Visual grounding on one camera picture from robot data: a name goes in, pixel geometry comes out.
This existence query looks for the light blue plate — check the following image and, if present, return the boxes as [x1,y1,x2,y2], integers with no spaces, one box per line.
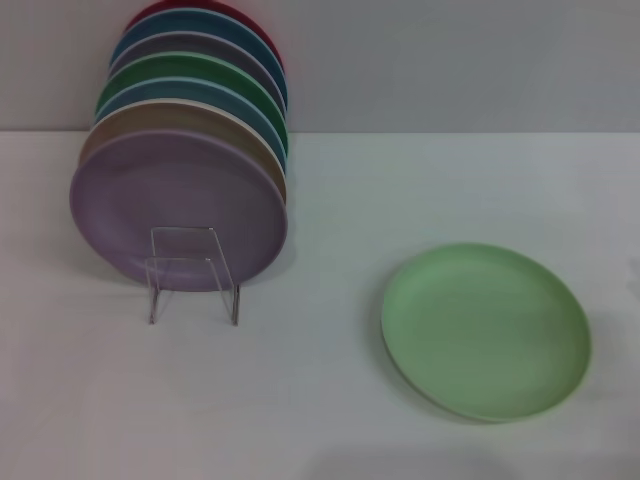
[93,75,290,162]

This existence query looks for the teal blue plate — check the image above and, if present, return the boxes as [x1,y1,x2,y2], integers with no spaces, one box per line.
[110,5,290,114]

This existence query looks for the clear acrylic plate rack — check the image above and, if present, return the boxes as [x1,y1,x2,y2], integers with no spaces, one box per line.
[144,226,241,327]

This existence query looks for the tan plate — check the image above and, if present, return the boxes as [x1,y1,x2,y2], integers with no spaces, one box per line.
[78,98,289,202]

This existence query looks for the light green plate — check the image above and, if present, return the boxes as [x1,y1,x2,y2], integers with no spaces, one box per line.
[380,242,594,425]

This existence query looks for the dark green plate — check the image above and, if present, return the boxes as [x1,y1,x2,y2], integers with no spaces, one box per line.
[95,51,290,147]

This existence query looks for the lilac plate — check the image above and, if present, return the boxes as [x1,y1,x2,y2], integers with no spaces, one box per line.
[68,127,290,294]

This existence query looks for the grey plate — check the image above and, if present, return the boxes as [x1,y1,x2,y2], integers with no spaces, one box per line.
[107,30,289,117]

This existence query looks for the red plate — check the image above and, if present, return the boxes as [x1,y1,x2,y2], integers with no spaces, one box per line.
[123,0,285,76]

